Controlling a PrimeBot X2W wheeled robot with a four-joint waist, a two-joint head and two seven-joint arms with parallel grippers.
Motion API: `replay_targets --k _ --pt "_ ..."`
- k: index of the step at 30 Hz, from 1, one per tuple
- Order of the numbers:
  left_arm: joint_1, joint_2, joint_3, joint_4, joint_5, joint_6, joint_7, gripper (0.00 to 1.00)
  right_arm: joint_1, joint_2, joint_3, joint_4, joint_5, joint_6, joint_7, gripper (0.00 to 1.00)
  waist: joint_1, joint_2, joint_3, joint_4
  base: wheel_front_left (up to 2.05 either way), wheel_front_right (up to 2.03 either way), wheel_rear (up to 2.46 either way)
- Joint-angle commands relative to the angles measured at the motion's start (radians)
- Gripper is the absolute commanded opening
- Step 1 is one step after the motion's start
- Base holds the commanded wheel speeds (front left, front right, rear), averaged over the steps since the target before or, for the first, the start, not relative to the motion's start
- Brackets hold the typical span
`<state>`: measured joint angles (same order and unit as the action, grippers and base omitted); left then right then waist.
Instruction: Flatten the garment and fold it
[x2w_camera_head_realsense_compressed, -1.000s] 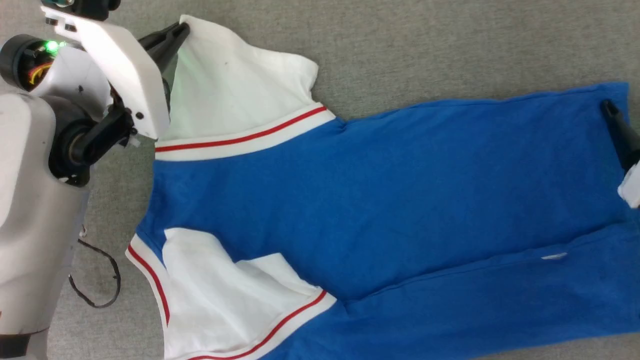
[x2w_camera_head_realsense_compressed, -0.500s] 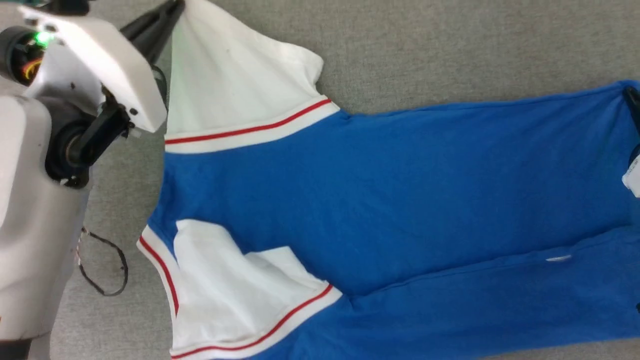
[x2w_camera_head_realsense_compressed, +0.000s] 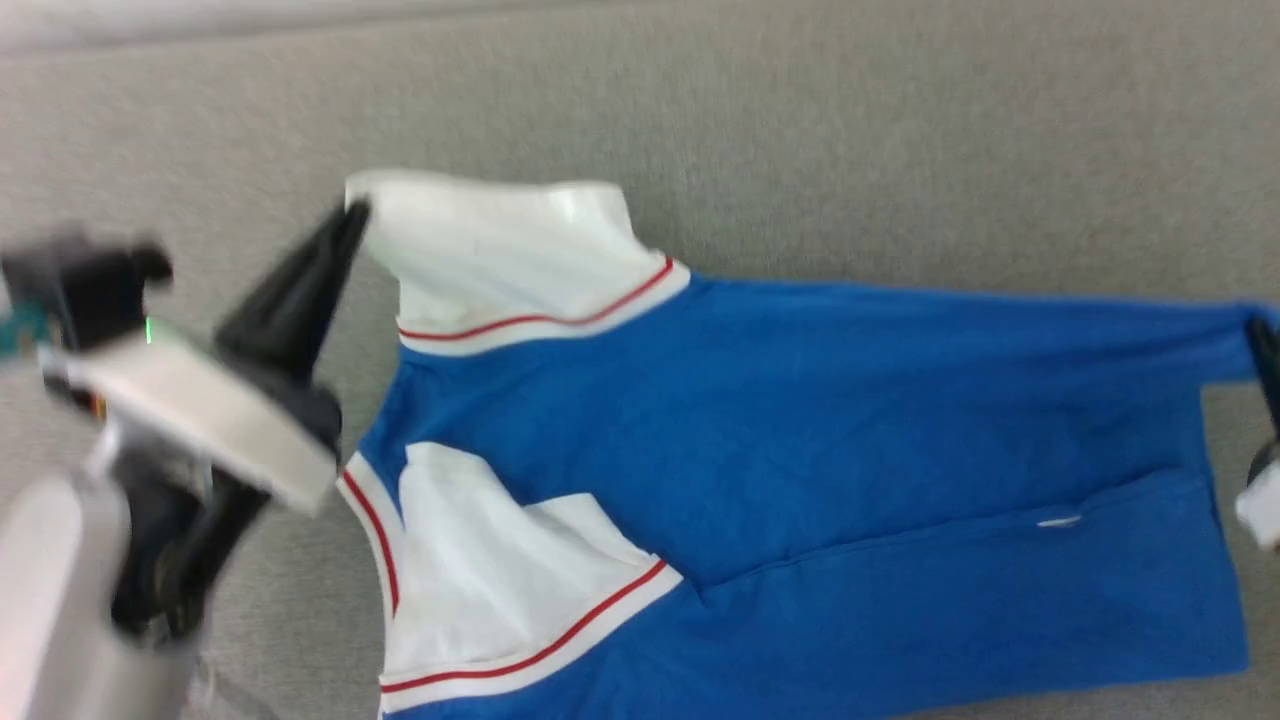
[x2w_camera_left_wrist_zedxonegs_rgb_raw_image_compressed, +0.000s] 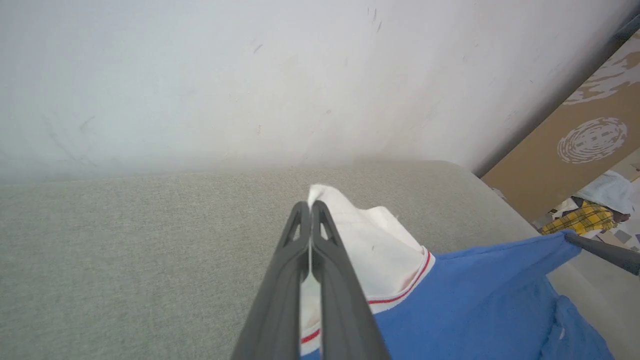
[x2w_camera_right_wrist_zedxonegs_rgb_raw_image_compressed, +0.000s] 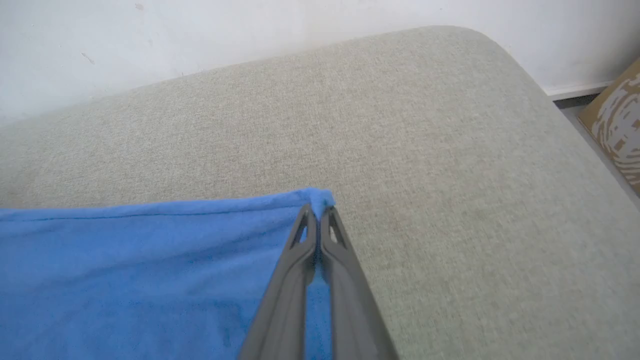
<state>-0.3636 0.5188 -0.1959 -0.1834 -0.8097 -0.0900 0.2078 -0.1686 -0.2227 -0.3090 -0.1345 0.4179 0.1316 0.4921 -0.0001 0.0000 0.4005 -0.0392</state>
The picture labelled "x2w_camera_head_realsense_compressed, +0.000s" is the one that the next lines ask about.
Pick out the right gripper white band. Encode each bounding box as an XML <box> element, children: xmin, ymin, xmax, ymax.
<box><xmin>1235</xmin><ymin>314</ymin><xmax>1280</xmax><ymax>552</ymax></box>

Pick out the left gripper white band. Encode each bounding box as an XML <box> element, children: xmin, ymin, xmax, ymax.
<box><xmin>44</xmin><ymin>199</ymin><xmax>372</xmax><ymax>638</ymax></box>

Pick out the blue white basketball jersey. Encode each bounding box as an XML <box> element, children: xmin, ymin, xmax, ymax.
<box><xmin>335</xmin><ymin>170</ymin><xmax>1280</xmax><ymax>720</ymax></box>

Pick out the grey fabric sofa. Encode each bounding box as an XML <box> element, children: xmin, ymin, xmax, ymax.
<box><xmin>0</xmin><ymin>0</ymin><xmax>1280</xmax><ymax>720</ymax></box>

